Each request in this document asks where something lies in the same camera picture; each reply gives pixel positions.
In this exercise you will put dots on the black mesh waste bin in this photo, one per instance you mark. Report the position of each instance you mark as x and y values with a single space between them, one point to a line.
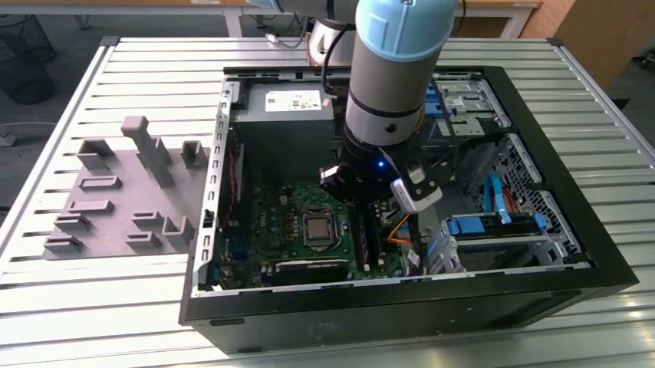
26 57

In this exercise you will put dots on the wooden cabinet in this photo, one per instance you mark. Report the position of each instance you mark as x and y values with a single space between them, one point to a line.
603 38

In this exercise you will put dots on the black graphics card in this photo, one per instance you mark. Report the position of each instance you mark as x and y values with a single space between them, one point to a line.
307 272

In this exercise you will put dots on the black PC case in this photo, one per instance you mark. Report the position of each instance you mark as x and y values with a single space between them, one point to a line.
358 326

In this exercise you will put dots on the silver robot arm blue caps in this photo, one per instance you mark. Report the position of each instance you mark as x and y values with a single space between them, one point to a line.
388 76

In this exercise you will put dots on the wooden desk white legs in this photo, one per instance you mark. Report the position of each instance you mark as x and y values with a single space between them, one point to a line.
511 5

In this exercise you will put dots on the long white-framed desk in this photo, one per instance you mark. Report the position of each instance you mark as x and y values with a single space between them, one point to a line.
102 9

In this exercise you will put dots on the blue empty disk carrier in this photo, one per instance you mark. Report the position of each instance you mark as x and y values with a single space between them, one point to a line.
432 103

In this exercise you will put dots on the silver CPU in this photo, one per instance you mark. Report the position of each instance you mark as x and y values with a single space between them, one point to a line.
318 229

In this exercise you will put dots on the hard disk in blue carrier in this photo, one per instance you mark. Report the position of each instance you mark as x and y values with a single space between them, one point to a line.
469 226

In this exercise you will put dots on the grey power supply unit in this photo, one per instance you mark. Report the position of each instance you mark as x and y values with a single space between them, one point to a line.
282 142

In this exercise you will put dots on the small white adapter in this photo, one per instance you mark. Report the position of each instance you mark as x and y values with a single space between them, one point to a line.
6 138

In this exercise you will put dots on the grey parts rack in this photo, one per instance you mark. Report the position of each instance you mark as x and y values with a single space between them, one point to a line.
128 199

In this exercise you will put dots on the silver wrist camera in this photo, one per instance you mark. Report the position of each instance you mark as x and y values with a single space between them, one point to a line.
416 195

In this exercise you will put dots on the green motherboard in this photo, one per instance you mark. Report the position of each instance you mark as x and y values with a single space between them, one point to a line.
276 237

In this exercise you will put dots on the silver metal drive cage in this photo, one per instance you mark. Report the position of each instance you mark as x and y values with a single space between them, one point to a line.
471 126

